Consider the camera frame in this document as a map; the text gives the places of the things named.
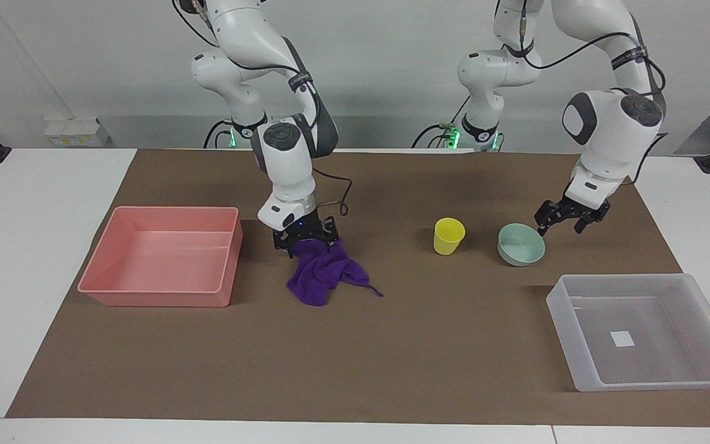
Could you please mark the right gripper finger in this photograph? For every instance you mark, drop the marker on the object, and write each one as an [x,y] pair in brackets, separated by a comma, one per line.
[285,240]
[329,234]

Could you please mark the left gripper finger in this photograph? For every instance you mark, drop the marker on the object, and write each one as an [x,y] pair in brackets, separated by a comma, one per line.
[590,219]
[549,214]

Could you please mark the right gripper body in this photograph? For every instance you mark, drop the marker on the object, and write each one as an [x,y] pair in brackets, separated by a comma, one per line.
[307,227]

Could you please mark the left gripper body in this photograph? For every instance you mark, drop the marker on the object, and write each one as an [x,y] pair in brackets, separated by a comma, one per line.
[579,208]

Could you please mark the purple cloth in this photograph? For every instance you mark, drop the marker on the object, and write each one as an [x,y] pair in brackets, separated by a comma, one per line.
[321,274]

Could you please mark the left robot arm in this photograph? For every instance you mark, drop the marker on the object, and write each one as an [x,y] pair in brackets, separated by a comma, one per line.
[607,135]

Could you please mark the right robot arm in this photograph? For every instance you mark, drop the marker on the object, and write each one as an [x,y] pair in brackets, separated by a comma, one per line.
[287,166]

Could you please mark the white box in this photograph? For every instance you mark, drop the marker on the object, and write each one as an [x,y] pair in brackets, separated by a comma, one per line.
[77,132]

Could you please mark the pale green bowl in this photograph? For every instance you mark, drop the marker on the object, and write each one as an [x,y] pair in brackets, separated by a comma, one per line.
[520,251]

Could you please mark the yellow plastic cup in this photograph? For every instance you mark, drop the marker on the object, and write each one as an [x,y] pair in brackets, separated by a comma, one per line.
[448,237]

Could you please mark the white square sticker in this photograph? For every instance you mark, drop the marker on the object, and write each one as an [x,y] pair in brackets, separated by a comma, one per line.
[622,338]

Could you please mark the pink plastic bin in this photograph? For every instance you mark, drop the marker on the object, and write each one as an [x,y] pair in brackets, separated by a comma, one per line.
[164,290]

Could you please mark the clear plastic bin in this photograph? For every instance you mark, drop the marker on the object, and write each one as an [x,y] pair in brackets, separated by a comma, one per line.
[644,370]

